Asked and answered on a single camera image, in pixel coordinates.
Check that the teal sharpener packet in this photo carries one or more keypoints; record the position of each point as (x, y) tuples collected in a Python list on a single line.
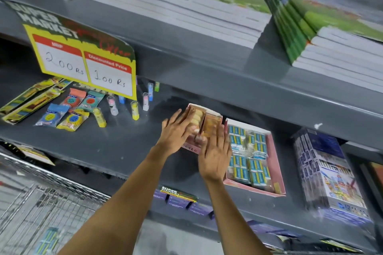
[(90, 101)]

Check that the small pink eraser box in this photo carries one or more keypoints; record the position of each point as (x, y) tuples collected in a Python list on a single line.
[(191, 147)]

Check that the yellow sharpener packet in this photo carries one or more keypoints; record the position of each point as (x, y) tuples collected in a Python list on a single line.
[(72, 120)]

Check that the stack of round beige erasers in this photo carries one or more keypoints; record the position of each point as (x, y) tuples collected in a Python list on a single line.
[(197, 116)]

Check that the person's left forearm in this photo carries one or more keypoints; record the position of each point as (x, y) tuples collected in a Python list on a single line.
[(119, 207)]

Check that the blue-green pack in cart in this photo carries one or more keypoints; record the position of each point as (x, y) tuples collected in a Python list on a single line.
[(46, 241)]

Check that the person's right thumb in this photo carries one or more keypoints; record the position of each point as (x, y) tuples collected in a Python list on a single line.
[(202, 146)]

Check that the grey metal shelf board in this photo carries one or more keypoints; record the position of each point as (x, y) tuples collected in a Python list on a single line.
[(209, 66), (125, 144)]

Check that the yellow and black shelf tag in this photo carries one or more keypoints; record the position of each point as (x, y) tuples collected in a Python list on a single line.
[(341, 245)]

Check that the person's left thumb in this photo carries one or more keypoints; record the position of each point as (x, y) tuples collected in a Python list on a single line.
[(199, 141)]

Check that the wide pink display box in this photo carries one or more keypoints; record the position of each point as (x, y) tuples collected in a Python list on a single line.
[(275, 171)]

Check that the person's left hand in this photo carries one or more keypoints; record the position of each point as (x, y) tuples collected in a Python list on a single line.
[(175, 138)]

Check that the stack of green-spined notebooks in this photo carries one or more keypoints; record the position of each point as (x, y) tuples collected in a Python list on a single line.
[(329, 39)]

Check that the group of small coloured tubes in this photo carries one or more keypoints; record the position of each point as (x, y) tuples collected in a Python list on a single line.
[(113, 107)]

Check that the person's right little finger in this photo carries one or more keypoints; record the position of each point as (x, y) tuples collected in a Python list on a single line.
[(230, 151)]

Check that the person's right middle finger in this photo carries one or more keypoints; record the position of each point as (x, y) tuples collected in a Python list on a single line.
[(220, 136)]

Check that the person's right hand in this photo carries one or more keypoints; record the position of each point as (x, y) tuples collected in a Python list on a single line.
[(214, 162)]

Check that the stack of white-edged notebooks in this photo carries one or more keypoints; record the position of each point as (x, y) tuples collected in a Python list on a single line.
[(167, 3)]

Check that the orange wrapped eraser pack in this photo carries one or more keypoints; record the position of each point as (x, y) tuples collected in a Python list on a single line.
[(211, 123)]

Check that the yellow and red price sign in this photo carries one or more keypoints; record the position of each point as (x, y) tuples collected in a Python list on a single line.
[(86, 60)]

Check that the person's left middle finger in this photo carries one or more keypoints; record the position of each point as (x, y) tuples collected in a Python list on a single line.
[(185, 118)]

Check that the green and black shelf tag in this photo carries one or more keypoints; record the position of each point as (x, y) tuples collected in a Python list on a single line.
[(178, 194)]

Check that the person's right forearm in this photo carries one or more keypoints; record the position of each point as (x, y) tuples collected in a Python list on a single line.
[(232, 219)]

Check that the blue sharpener packet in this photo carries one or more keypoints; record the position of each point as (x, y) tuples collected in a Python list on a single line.
[(51, 116)]

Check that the person's left little finger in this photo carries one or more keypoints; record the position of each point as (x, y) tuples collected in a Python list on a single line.
[(164, 125)]

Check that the yellow-green pencil pack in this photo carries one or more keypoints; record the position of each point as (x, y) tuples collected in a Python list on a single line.
[(28, 94), (33, 107)]

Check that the pile of blue eraser packets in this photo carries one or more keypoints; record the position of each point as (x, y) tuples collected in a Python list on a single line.
[(252, 159)]

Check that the row of purple packets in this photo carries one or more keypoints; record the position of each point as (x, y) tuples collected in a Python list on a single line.
[(179, 204)]

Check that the orange sharpener packet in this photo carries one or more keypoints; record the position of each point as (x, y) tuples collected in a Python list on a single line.
[(72, 99)]

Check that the plastic-wrapped bundle of colour boxes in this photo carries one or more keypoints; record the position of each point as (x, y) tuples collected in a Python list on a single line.
[(332, 174)]

